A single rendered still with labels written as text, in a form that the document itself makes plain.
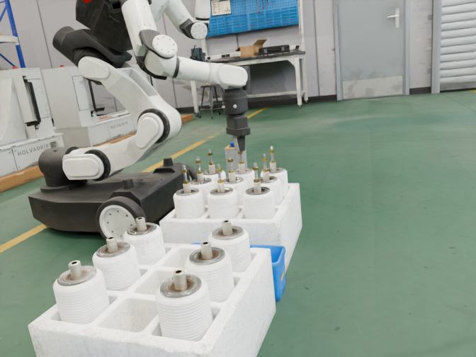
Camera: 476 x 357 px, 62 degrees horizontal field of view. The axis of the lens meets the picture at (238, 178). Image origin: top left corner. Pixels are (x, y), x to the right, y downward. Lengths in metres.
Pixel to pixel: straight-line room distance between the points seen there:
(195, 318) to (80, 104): 3.32
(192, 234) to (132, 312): 0.42
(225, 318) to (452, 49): 5.77
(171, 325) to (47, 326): 0.27
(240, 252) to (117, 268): 0.27
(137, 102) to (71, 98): 2.26
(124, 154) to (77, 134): 2.20
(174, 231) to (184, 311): 0.59
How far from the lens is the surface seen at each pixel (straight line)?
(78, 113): 3.90
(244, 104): 1.40
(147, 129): 1.62
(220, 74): 1.34
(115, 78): 1.69
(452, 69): 6.30
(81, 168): 1.85
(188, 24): 1.93
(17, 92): 3.55
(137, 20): 1.36
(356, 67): 6.25
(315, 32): 6.31
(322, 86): 6.30
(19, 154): 3.29
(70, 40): 1.82
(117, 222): 1.60
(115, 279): 0.94
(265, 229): 1.18
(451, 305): 1.16
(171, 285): 0.76
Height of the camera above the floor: 0.62
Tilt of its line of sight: 15 degrees down
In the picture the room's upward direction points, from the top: 6 degrees counter-clockwise
